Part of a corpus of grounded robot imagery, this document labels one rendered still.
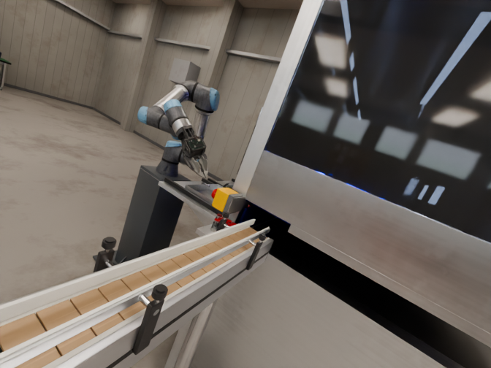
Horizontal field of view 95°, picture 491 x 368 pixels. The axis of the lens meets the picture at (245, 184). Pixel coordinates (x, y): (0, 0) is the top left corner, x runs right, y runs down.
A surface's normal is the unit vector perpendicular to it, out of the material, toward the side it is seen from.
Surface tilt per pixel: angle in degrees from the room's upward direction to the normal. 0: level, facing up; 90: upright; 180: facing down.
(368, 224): 90
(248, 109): 90
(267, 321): 90
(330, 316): 90
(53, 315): 0
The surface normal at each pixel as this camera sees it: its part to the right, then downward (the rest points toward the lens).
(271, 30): -0.54, -0.01
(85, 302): 0.36, -0.91
